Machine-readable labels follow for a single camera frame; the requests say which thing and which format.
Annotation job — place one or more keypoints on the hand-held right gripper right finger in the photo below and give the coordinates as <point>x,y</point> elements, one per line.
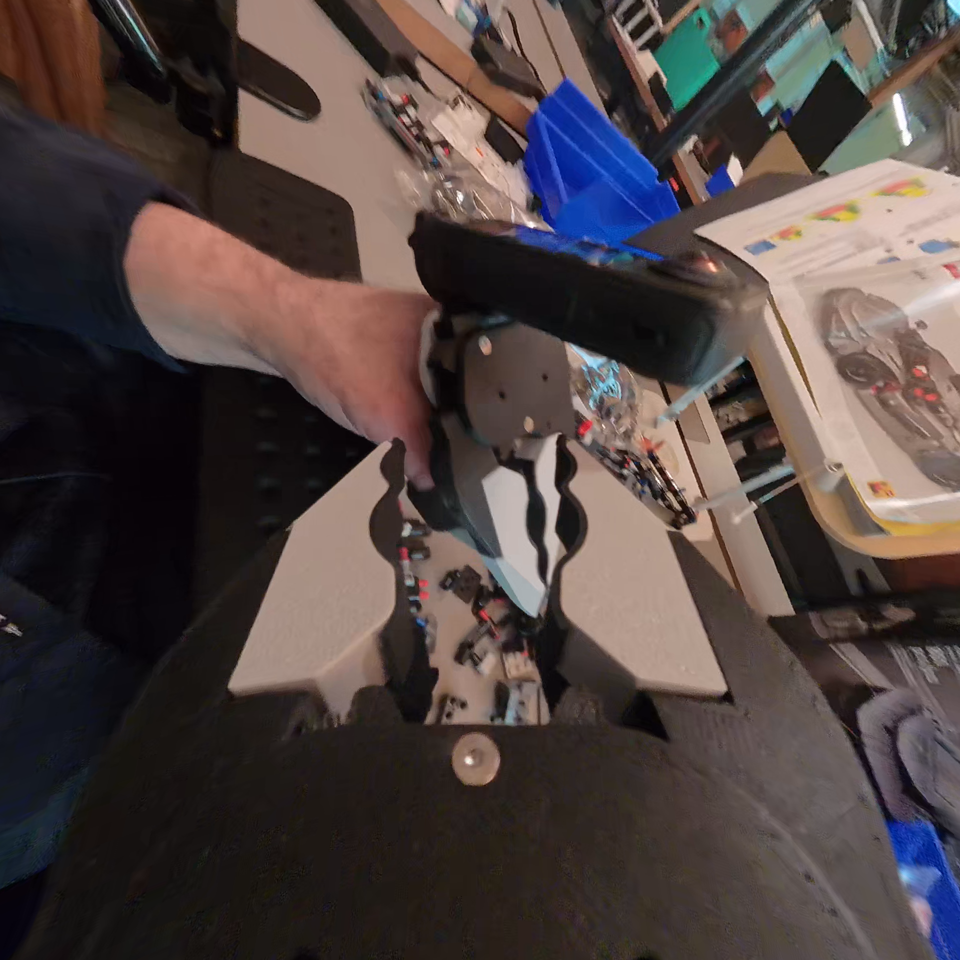
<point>637,607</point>

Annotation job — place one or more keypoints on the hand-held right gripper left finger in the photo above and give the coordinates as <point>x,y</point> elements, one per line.
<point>322,600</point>

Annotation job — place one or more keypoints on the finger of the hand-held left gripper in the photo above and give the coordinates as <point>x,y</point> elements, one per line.
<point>551,480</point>
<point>510,525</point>

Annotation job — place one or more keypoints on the person's left forearm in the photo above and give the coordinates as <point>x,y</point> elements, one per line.
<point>150,262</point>

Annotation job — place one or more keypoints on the black lego connector block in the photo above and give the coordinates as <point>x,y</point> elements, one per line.
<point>461,577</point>

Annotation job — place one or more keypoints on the black lego connectors red pins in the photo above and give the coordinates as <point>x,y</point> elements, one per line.
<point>487,615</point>

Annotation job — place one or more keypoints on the clear bags of lego parts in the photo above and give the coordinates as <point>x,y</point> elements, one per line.
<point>607,390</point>

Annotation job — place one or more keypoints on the row of black lego connectors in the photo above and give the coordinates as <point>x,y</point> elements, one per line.
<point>412,555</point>

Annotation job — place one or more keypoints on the lego set box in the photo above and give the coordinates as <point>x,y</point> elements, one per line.
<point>900,712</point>

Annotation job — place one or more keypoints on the lego instruction booklet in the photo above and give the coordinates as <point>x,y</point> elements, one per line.
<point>885,360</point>

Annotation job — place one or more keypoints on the person's left hand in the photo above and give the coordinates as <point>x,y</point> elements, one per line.
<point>352,360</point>

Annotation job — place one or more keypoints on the black card sheet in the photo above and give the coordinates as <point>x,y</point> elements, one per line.
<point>675,225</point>

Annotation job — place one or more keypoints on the black pouch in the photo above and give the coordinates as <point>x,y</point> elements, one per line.
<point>504,139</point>

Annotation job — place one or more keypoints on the white book stand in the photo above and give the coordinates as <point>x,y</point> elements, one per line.
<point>780,375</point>

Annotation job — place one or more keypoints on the black power adapter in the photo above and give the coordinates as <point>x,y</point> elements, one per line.
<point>510,64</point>

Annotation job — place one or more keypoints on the black perforated panel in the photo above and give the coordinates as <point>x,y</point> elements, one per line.
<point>285,217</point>

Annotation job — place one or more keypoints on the black office chair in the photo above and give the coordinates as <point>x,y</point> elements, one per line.
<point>247,67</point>

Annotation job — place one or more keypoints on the black tripod pole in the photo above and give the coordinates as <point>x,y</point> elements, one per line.
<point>139,37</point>

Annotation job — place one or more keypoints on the large black lego frame assembly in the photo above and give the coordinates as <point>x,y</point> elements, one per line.
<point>652,480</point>

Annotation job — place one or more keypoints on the wooden post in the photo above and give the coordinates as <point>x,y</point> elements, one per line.
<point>52,60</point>

